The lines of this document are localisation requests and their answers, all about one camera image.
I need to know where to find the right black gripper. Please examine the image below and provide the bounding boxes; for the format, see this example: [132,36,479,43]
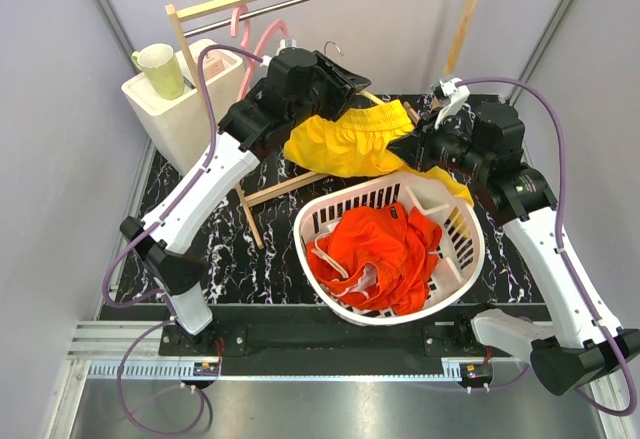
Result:
[387,107,491,179]

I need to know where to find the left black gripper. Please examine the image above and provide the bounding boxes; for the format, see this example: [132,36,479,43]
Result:
[288,53,370,128]

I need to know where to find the yellow wire hanger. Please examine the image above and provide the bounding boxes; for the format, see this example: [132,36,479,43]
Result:
[323,40,384,105]

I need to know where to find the yellow shorts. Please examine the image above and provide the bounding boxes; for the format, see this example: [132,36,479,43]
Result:
[283,98,475,208]

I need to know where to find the pink plastic hanger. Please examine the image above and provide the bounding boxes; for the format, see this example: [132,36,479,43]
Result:
[229,4,289,103]

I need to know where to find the orange shorts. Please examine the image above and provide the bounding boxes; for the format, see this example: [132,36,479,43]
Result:
[306,202,443,315]

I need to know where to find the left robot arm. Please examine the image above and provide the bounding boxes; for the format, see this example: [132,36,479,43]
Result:
[120,47,371,355]

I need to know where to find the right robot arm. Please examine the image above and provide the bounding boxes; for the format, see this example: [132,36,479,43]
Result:
[388,103,639,396]

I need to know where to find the white plastic laundry basket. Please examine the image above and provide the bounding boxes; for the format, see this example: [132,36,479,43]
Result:
[293,171,485,326]

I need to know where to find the white storage box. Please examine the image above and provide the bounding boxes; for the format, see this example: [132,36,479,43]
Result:
[121,50,246,175]

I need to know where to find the pale yellow cup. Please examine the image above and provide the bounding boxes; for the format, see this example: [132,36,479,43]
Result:
[131,43,185,100]

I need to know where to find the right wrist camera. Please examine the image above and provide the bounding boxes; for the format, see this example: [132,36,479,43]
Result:
[433,77,470,129]

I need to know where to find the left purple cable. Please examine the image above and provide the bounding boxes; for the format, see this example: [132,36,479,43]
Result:
[101,44,266,310]

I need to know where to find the purple cable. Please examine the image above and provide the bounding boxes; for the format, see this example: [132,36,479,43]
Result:
[457,76,639,418]
[101,44,266,310]

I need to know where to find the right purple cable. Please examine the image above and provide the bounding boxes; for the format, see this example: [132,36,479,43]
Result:
[457,76,639,418]

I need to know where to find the wooden clothes rack frame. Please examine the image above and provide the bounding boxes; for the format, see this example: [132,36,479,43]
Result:
[164,0,494,250]

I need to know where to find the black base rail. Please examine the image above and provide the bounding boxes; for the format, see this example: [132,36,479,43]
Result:
[99,301,516,378]

